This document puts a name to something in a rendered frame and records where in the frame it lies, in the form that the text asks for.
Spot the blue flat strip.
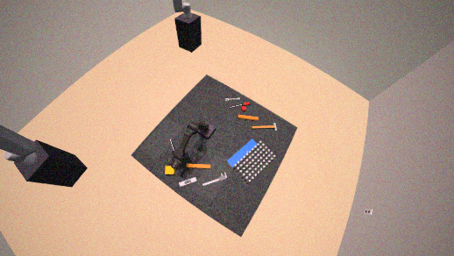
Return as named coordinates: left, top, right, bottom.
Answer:
left=227, top=139, right=257, bottom=166

